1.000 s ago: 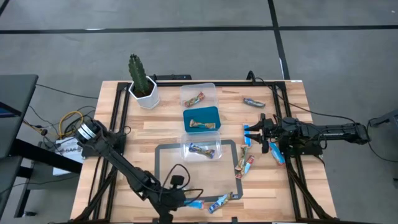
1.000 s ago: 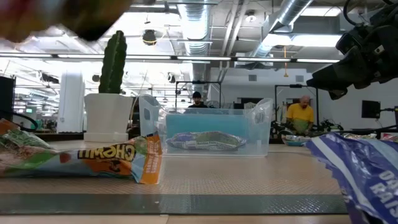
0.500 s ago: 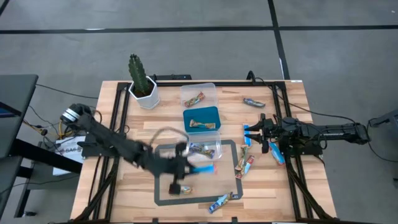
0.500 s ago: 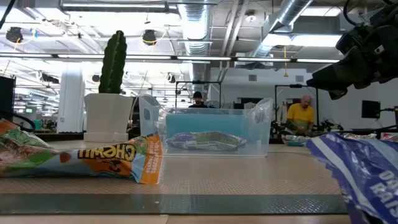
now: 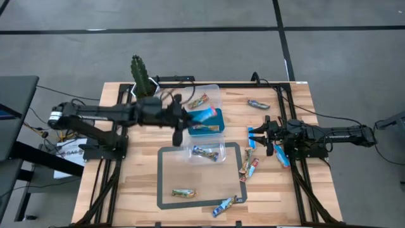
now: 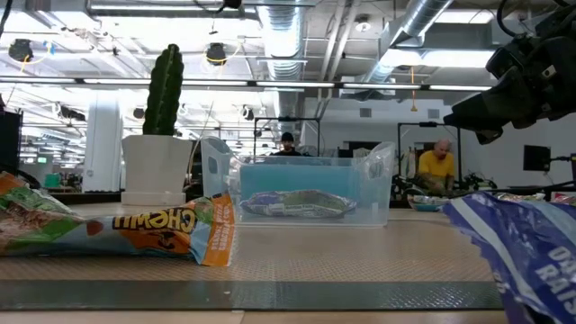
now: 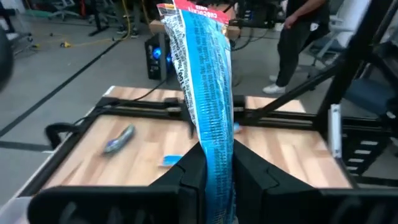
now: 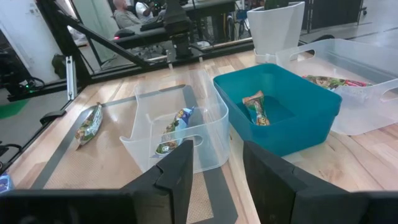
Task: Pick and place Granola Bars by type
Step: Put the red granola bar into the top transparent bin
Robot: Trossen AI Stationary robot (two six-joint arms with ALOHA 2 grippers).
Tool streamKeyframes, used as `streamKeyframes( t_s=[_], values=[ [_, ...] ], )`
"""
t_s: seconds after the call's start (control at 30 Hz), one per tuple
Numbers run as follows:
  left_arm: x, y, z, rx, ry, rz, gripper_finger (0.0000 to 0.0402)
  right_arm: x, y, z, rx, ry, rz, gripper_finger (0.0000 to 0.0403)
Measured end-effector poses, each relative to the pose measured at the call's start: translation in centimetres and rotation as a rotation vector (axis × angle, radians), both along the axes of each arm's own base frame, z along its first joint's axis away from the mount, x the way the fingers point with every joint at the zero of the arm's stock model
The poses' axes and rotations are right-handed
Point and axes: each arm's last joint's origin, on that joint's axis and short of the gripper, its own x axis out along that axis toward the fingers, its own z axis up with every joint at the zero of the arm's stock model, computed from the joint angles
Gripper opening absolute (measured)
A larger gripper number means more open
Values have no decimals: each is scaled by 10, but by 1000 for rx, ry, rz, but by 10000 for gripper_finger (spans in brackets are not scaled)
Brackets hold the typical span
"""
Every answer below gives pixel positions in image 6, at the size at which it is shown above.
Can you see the translucent black-bordered baking mat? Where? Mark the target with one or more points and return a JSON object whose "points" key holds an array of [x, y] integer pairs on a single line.
{"points": [[337, 256]]}

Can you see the black monitor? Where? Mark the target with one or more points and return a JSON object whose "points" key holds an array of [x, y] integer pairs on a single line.
{"points": [[537, 157]]}

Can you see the silver ventilation duct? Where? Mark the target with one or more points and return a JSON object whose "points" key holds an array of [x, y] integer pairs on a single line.
{"points": [[423, 13], [283, 36]]}

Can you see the blue orange Chewy granola bar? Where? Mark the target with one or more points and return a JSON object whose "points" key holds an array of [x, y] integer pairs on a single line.
{"points": [[153, 229]]}

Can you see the white hexagonal plant pot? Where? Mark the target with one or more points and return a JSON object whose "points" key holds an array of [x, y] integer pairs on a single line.
{"points": [[155, 171]]}

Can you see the black ceiling-hung device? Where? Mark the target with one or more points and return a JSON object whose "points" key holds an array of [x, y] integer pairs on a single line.
{"points": [[20, 49], [216, 53]]}

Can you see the green cactus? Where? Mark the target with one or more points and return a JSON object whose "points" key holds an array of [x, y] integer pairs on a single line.
{"points": [[164, 90]]}

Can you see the teal plastic container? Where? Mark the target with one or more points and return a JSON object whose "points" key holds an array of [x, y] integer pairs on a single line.
{"points": [[292, 177]]}

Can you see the black overhead camera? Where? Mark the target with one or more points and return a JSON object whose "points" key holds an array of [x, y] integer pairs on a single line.
{"points": [[232, 3]]}

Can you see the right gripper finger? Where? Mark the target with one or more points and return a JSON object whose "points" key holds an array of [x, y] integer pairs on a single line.
{"points": [[489, 136], [499, 110]]}

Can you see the black rig frame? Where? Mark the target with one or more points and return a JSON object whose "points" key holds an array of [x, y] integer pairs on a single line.
{"points": [[288, 119], [427, 124]]}

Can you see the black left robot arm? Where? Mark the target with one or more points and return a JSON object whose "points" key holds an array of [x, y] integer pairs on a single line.
{"points": [[10, 139]]}

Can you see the person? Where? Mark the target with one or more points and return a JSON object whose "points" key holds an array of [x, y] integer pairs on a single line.
{"points": [[436, 166], [287, 146]]}

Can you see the light blue red-ended granola bar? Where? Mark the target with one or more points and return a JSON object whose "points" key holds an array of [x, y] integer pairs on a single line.
{"points": [[566, 199]]}

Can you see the blue oatmeal raisin granola bar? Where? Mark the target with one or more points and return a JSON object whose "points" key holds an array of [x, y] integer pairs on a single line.
{"points": [[531, 252]]}

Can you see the clear plastic container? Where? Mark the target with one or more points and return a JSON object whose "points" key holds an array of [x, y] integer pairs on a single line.
{"points": [[216, 180]]}

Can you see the green orange granola bar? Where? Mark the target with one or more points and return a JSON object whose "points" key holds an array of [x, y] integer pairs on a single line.
{"points": [[31, 202]]}

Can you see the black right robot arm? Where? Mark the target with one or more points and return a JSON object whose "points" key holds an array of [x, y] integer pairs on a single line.
{"points": [[562, 13]]}

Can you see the long LED light bar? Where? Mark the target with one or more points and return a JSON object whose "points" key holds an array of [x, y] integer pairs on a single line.
{"points": [[292, 84]]}

